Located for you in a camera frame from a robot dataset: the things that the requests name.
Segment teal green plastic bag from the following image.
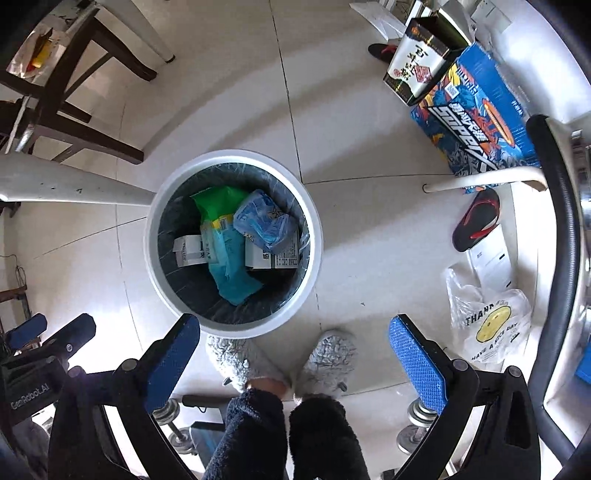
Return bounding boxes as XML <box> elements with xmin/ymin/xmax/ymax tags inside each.
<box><xmin>191</xmin><ymin>186</ymin><xmax>263</xmax><ymax>306</ymax></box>

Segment blue plastic wrapper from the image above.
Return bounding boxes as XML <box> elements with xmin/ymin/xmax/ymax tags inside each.
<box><xmin>233</xmin><ymin>189</ymin><xmax>297</xmax><ymax>255</ymax></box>

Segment white Doctor toothpaste box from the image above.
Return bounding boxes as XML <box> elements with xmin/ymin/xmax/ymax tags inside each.
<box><xmin>172</xmin><ymin>235</ymin><xmax>207</xmax><ymax>268</ymax></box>

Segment green white carton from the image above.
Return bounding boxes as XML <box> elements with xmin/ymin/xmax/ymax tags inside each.
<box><xmin>245</xmin><ymin>234</ymin><xmax>300</xmax><ymax>270</ymax></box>

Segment white round trash bin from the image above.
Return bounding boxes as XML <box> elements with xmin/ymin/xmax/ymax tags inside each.
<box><xmin>144</xmin><ymin>149</ymin><xmax>322</xmax><ymax>338</ymax></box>

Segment white smiley plastic bag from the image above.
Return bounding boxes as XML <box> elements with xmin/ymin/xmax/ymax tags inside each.
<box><xmin>444</xmin><ymin>264</ymin><xmax>532</xmax><ymax>365</ymax></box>

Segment dark fleece trouser legs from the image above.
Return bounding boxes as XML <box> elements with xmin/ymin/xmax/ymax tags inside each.
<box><xmin>204</xmin><ymin>389</ymin><xmax>370</xmax><ymax>479</ymax></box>

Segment left grey fuzzy slipper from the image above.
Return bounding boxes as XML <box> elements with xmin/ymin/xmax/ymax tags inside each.
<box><xmin>205</xmin><ymin>335</ymin><xmax>290</xmax><ymax>393</ymax></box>

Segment grey fuzzy slipper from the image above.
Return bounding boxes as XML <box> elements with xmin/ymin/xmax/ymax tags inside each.
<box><xmin>294</xmin><ymin>330</ymin><xmax>358</xmax><ymax>401</ymax></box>
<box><xmin>205</xmin><ymin>335</ymin><xmax>290</xmax><ymax>393</ymax></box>

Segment right grey fuzzy slipper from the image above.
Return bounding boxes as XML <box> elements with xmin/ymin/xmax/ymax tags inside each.
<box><xmin>294</xmin><ymin>330</ymin><xmax>358</xmax><ymax>401</ymax></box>

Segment dark wooden chair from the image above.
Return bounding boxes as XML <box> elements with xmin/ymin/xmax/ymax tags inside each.
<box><xmin>1</xmin><ymin>1</ymin><xmax>157</xmax><ymax>165</ymax></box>

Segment black red sandal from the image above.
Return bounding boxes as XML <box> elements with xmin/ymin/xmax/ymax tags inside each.
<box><xmin>452</xmin><ymin>189</ymin><xmax>501</xmax><ymax>252</ymax></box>

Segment blue graphic cardboard box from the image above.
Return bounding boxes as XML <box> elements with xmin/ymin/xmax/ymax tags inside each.
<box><xmin>411</xmin><ymin>44</ymin><xmax>540</xmax><ymax>177</ymax></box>

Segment black white tea bag box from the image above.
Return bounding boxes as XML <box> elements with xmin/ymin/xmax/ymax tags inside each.
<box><xmin>384</xmin><ymin>14</ymin><xmax>470</xmax><ymax>106</ymax></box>

